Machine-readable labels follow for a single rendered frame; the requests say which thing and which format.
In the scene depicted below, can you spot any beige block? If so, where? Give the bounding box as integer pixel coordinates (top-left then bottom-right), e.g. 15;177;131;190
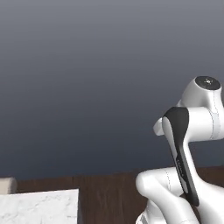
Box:
0;177;18;195

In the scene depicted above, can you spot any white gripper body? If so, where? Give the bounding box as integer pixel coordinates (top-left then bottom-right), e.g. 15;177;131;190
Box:
153;116;165;137

